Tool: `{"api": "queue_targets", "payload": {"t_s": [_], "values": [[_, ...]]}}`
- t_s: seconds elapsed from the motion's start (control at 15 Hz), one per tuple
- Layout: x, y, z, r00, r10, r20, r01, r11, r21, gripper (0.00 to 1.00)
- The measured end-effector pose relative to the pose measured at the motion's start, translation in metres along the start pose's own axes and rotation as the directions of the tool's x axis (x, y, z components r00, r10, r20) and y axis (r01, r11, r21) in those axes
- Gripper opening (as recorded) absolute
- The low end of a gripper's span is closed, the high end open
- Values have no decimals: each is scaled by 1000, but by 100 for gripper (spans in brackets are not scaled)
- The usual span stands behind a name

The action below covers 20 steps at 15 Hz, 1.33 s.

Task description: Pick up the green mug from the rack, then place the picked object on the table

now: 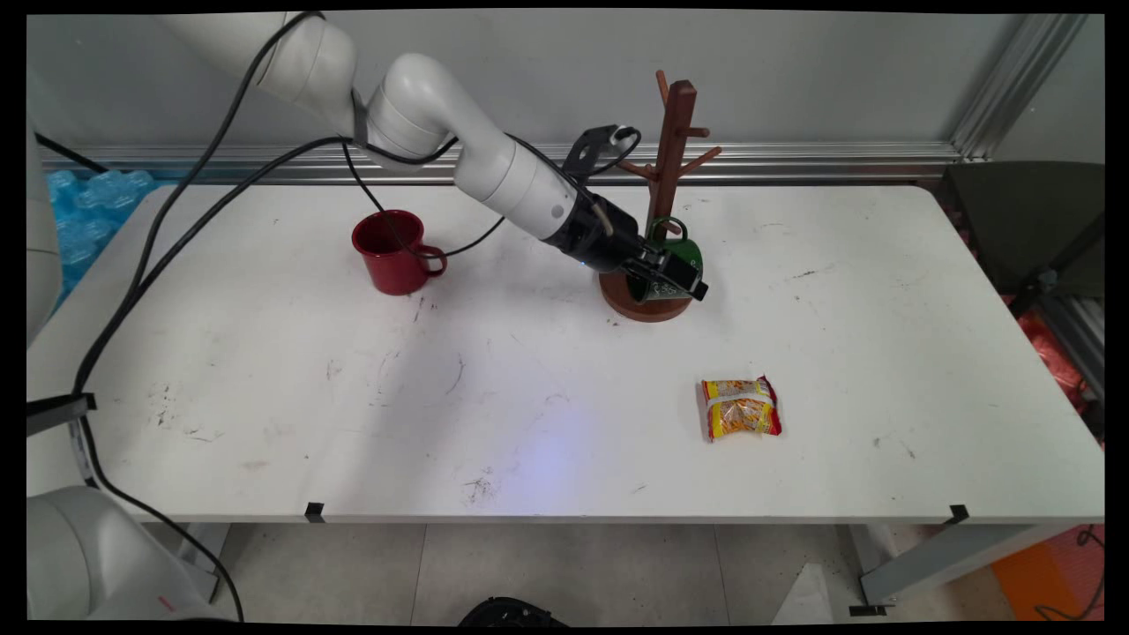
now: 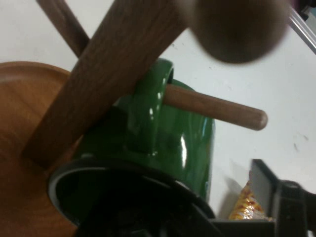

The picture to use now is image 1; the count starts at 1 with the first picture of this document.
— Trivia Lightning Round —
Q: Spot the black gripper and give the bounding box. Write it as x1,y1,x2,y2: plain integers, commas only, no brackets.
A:
542,188,710,303

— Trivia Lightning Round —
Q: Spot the green mug with white print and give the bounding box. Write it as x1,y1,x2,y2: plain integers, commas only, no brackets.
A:
628,216,706,303

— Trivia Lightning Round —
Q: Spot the brown wooden mug tree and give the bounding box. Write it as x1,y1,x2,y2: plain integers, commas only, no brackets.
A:
599,71,723,324

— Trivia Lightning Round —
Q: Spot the yellow red snack packet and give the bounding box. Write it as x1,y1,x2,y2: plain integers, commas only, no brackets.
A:
701,375,784,443

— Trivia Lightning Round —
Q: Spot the red enamel mug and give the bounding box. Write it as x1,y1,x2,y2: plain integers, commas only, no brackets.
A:
352,209,449,296

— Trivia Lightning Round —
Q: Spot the dark grey panel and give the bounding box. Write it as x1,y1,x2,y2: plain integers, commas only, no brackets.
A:
933,161,1105,318

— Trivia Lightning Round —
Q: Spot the grey metal table leg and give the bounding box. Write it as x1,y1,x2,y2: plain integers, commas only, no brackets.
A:
847,522,1075,616

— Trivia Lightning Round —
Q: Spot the red plastic bag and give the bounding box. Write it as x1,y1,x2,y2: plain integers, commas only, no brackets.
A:
1017,310,1092,413

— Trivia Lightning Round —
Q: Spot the orange floor mat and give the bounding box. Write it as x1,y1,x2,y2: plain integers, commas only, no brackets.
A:
991,525,1105,624

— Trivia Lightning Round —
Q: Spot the blue bubble wrap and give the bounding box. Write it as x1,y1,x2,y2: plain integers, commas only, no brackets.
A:
44,168,157,305

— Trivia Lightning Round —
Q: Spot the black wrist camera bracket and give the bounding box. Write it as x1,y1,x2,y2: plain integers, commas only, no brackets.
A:
562,123,642,183

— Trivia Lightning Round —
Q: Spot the black camera cable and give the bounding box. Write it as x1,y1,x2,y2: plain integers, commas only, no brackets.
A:
505,126,643,180

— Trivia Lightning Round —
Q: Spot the horizontal aluminium rail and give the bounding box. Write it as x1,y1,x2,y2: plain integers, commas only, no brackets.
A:
26,141,964,187

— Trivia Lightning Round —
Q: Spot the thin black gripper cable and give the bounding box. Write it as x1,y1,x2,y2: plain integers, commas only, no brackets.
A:
340,139,507,260

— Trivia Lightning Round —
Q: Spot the diagonal aluminium rail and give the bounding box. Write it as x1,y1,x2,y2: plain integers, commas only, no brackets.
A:
948,12,1092,161

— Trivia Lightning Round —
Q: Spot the aluminium frame beam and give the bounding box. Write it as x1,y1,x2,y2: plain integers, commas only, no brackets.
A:
1039,294,1105,400

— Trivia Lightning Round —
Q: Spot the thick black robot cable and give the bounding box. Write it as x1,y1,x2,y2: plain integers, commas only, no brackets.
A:
72,135,354,623
72,11,325,395

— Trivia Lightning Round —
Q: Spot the thin black cable on mat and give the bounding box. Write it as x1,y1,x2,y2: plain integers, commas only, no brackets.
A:
1034,525,1105,624

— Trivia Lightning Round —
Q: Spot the black wall cable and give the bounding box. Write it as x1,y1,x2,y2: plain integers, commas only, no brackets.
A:
32,130,109,175

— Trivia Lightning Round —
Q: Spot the black metal bracket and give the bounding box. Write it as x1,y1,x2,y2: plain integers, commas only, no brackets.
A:
26,392,98,439

